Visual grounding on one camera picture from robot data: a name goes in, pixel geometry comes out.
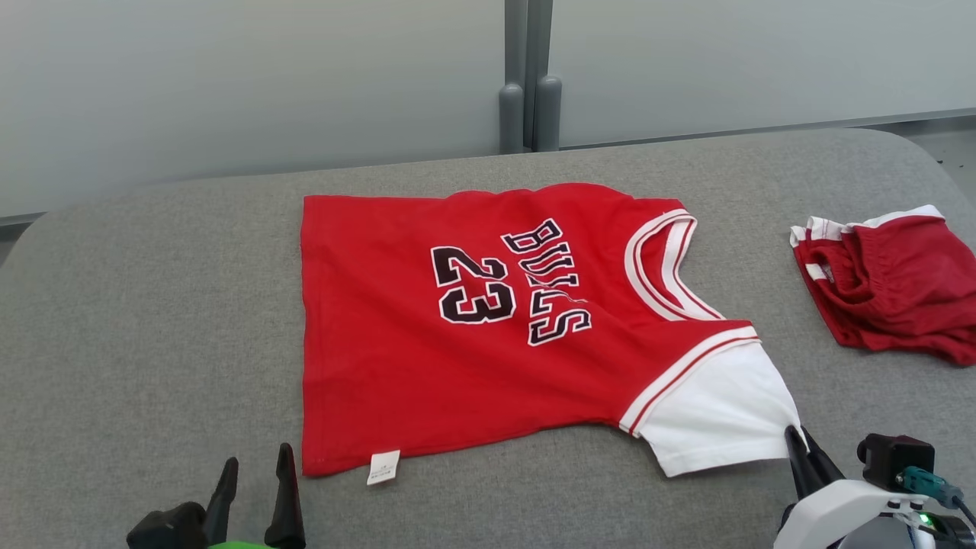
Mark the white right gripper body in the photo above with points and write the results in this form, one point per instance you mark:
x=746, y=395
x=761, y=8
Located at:
x=831, y=511

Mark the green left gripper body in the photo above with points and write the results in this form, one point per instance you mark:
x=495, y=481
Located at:
x=236, y=545

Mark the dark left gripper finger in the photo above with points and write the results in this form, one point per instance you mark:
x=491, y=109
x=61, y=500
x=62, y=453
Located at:
x=221, y=503
x=286, y=511

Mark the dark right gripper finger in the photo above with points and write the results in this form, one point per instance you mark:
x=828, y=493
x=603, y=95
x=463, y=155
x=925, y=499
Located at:
x=822, y=469
x=797, y=465

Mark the red Bulls 23 jersey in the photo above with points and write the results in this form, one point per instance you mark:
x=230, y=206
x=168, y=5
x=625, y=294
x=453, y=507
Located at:
x=381, y=343

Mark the red shorts with white trim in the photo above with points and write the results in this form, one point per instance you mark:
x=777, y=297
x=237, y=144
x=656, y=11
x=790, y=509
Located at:
x=900, y=290

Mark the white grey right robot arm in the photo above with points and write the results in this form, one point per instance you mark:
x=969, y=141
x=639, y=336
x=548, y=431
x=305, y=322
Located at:
x=945, y=530

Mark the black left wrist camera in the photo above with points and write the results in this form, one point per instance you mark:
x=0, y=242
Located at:
x=168, y=530

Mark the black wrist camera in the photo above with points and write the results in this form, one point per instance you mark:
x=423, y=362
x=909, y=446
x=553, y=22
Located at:
x=892, y=457
x=168, y=530

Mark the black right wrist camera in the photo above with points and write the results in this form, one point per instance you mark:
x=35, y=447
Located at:
x=892, y=457

